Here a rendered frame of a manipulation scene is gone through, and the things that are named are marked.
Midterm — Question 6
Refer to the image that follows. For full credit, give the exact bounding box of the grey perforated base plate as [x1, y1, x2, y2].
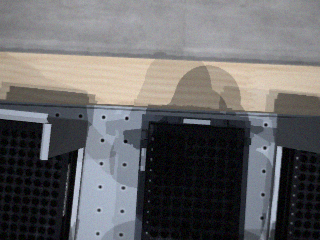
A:
[0, 101, 318, 240]

